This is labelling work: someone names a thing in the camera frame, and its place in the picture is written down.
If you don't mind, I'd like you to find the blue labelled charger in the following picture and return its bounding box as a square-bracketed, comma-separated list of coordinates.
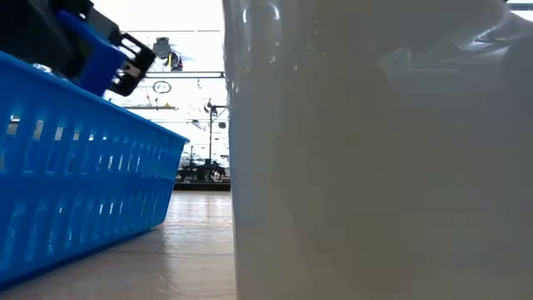
[56, 8, 157, 98]

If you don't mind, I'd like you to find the ceiling-mounted device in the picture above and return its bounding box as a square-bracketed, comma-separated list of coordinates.
[152, 36, 184, 72]

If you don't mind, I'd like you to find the black stand pole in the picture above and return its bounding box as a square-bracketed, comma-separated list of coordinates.
[202, 97, 228, 168]

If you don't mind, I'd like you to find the blue plastic basket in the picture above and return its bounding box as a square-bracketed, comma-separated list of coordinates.
[0, 49, 191, 288]

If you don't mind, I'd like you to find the dark background equipment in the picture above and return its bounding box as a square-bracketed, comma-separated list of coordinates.
[177, 145, 229, 183]

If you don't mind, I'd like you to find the grey plastic bin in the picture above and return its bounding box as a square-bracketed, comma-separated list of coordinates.
[222, 0, 533, 300]

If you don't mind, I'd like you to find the black aluminium table frame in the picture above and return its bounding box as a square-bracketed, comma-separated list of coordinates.
[172, 182, 232, 193]

